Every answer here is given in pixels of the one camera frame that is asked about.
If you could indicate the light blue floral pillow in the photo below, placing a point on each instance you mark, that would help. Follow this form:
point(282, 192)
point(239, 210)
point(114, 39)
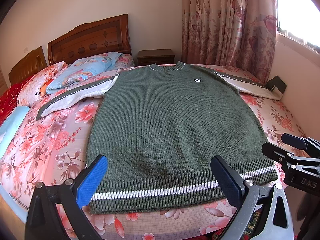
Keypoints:
point(83, 69)

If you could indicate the small wooden headboard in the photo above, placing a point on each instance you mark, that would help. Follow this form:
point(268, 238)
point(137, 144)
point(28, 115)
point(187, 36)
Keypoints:
point(31, 64)

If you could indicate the green knit sweater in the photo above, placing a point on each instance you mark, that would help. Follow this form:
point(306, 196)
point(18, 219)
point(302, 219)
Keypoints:
point(159, 128)

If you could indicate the window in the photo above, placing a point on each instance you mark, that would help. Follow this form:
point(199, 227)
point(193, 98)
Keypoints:
point(299, 20)

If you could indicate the light blue cloth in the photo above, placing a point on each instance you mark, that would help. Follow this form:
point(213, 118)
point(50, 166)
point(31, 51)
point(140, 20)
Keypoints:
point(10, 127)

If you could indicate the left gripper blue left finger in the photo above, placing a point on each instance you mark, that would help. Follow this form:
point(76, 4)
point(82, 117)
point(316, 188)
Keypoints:
point(88, 180)

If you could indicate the red blanket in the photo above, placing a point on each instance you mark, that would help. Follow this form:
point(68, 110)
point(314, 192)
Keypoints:
point(8, 100)

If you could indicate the large wooden headboard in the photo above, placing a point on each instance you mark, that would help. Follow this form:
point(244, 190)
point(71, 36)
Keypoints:
point(89, 39)

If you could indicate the floral pink curtain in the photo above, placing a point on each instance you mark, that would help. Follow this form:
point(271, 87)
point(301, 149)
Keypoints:
point(235, 33)

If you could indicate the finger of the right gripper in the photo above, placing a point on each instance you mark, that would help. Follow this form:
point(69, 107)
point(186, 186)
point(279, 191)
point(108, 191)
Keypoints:
point(277, 153)
point(309, 145)

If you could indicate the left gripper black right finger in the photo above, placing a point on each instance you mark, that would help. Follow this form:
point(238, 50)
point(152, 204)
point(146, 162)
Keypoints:
point(230, 182)

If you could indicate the wooden nightstand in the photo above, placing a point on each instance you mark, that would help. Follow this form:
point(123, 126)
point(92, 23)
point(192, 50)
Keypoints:
point(157, 56)

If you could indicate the pink floral pillow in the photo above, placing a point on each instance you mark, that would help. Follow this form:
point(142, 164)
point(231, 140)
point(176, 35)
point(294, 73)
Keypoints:
point(31, 90)

